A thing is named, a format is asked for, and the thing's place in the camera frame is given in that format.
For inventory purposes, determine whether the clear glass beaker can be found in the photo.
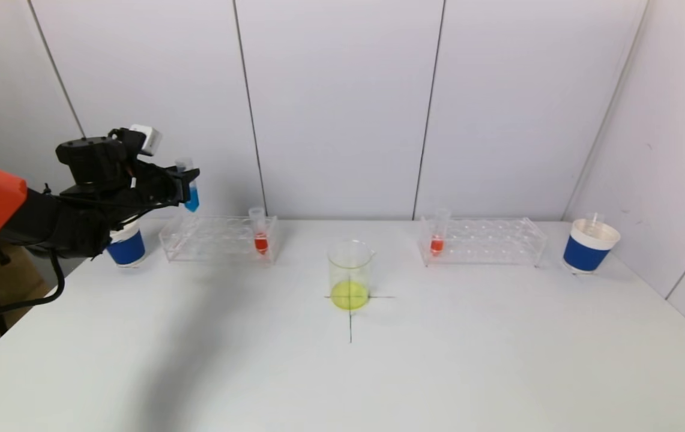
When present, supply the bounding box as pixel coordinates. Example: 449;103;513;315
327;239;376;311

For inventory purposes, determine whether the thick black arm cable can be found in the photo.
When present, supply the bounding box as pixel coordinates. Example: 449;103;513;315
0;252;66;326

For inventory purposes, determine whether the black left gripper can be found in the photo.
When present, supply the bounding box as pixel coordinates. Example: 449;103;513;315
131;160;201;212

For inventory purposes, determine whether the white paper cup blue sleeve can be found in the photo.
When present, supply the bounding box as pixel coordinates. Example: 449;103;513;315
563;219;621;275
106;221;146;268

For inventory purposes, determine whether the test tube with blue pigment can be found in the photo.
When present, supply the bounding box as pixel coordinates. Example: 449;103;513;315
175;158;201;213

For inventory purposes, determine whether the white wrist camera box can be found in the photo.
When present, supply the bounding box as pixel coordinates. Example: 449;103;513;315
130;124;163;157

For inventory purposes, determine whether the clear acrylic test tube rack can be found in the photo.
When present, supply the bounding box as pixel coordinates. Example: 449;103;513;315
160;216;282;265
418;217;547;268

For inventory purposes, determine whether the test tube with red pigment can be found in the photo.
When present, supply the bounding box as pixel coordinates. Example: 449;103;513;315
249;207;271;256
430;208;451;257

